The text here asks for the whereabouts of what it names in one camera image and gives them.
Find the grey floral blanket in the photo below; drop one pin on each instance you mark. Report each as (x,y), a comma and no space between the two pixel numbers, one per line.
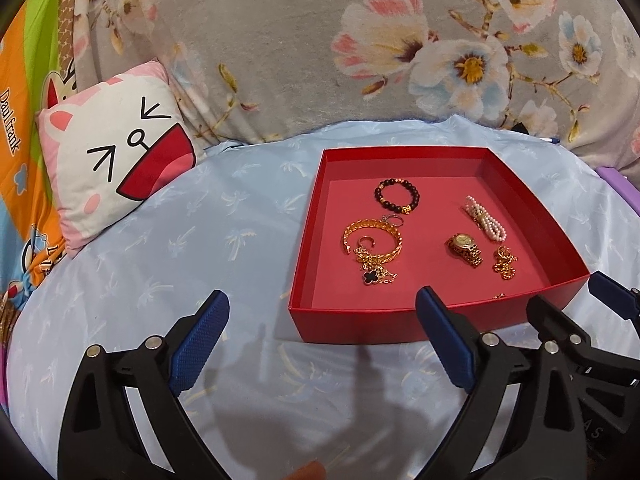
(280,35)

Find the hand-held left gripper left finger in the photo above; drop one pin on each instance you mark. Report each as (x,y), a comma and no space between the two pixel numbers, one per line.
(200,345)

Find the light blue bed sheet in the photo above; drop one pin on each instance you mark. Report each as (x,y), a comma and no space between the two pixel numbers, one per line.
(225,220)

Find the gold watch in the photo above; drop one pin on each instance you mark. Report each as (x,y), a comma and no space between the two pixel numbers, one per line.
(462,245)

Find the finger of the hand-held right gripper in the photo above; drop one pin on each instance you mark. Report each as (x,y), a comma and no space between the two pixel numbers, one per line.
(555,317)
(602,287)

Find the purple object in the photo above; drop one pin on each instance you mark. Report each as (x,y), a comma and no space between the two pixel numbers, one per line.
(612,176)

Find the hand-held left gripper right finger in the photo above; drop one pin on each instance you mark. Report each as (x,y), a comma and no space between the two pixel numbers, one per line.
(445,340)

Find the red cardboard box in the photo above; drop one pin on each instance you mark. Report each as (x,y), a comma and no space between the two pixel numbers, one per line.
(360,325)

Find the person's left hand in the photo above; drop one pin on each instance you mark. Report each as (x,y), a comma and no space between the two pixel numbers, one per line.
(309,472)

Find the cat face pillow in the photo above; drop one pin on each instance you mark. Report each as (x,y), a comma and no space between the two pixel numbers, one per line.
(100,125)

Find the gold bangle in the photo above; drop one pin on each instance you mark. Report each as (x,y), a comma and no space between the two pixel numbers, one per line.
(396,246)

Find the white pen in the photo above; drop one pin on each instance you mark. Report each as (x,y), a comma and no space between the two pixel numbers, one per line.
(550,140)

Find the colourful cartoon blanket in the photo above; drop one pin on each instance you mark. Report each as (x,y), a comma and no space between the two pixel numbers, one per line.
(20,185)

